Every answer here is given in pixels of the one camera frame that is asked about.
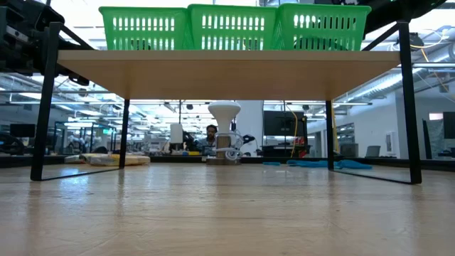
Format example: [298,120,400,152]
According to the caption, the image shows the green three-compartment tray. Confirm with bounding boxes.
[30,21,423,185]

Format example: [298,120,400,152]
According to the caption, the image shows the dark standing panel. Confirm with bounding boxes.
[422,118,445,160]

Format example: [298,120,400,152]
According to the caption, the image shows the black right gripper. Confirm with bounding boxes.
[312,0,448,36]

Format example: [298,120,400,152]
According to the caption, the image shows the grey laptop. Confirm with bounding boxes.
[365,144,382,159]

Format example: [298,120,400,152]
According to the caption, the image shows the green plastic basket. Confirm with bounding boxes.
[187,4,278,51]
[273,2,373,52]
[98,6,189,51]

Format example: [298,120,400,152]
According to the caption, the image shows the silver ventilation duct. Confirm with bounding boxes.
[333,42,455,104]

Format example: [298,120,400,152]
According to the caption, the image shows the white wall poster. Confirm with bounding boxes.
[385,131,396,154]

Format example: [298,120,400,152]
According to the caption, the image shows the person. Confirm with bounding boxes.
[198,124,220,156]

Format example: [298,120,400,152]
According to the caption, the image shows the white cylinder object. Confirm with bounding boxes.
[169,122,184,145]

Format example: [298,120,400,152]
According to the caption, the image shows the dark background object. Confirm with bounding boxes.
[0,132,26,156]

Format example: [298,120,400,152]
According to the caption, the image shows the dark grey cabinet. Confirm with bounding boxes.
[339,142,359,159]

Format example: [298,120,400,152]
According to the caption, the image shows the black ceiling cable reel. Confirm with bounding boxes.
[407,31,424,47]

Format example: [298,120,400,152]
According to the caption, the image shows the black background desk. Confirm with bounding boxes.
[262,144,311,159]

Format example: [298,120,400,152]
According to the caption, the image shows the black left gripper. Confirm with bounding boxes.
[0,0,96,86]

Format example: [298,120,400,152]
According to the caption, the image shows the white coiled cable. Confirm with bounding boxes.
[213,130,245,161]

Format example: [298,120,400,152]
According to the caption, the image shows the white-lidded jar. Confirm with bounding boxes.
[205,100,242,166]

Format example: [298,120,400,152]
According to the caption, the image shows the black computer monitor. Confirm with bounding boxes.
[9,123,37,139]
[263,110,307,137]
[442,111,455,140]

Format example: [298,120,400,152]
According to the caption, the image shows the black background workstation frame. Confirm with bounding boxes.
[53,120,117,154]

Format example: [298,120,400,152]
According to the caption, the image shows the yellow ceiling cable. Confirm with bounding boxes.
[408,35,451,94]

